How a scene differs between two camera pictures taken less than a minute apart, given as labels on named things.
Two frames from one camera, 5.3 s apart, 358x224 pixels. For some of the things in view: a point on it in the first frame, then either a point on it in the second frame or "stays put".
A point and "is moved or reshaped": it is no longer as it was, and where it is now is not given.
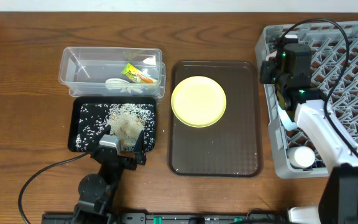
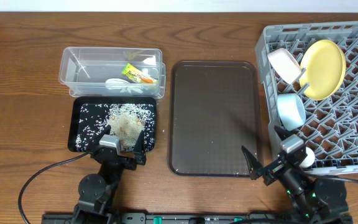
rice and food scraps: x=127 y=120 stays put
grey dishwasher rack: x=344 y=63 stays put
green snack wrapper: x=136 y=76 stays put
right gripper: x=266 y=73 -> x=272 y=169
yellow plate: x=198 y=101 -> x=325 y=65
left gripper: x=124 y=160 stays put
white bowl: x=285 y=120 is moved or reshaped
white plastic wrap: x=124 y=85 stays put
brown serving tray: x=231 y=147 stays put
